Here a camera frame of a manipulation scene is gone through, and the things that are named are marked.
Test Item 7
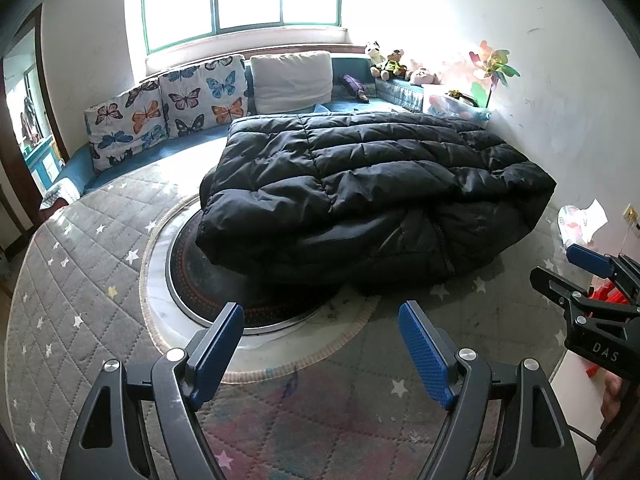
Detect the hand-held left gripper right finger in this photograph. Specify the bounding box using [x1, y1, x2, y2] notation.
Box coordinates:
[397, 300, 583, 480]

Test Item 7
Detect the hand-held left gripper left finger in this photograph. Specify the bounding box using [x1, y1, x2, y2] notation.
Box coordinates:
[60, 301, 246, 480]

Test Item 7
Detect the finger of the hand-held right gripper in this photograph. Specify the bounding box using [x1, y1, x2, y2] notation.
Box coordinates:
[530, 266, 640, 321]
[566, 243, 640, 306]

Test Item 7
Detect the black puffer jacket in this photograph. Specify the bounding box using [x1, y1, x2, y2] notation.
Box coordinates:
[195, 111, 558, 297]

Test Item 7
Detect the person's right forearm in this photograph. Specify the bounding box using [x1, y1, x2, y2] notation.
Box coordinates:
[582, 372, 640, 480]

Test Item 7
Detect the white plastic bag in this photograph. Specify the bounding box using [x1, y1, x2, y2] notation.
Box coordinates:
[557, 199, 608, 246]

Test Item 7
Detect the black glass turntable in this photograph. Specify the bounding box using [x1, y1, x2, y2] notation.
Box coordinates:
[165, 207, 346, 333]

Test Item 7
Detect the grey star quilted mat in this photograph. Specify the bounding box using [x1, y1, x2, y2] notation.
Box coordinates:
[2, 160, 601, 480]

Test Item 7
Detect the clear plastic storage box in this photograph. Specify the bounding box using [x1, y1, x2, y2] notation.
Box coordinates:
[422, 91, 493, 122]

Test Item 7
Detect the blue sofa bench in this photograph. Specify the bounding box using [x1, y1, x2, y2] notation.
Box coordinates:
[40, 55, 493, 211]

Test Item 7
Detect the colourful pinwheel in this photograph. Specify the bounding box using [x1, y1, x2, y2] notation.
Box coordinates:
[467, 40, 521, 110]

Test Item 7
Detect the patterned cloth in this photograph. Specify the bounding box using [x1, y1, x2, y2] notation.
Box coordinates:
[39, 177, 81, 218]

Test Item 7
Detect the pink plush toy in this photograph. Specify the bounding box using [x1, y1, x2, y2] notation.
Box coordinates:
[405, 66, 441, 86]

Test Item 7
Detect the butterfly print pillow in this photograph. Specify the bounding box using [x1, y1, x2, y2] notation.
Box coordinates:
[84, 77, 170, 173]
[159, 55, 248, 140]

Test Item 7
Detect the blue cabinet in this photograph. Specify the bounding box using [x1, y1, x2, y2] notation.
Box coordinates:
[25, 137, 63, 193]

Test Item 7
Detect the brown bear plush toy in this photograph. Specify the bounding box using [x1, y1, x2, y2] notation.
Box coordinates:
[377, 47, 407, 80]

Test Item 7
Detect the purple umbrella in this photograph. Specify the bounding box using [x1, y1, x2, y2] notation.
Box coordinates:
[342, 74, 371, 103]

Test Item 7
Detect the white pillow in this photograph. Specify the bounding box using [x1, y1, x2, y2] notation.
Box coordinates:
[250, 51, 334, 115]

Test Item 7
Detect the black cable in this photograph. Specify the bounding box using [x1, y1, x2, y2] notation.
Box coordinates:
[567, 422, 601, 443]

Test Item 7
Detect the brown door frame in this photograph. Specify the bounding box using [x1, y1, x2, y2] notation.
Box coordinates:
[0, 2, 71, 241]

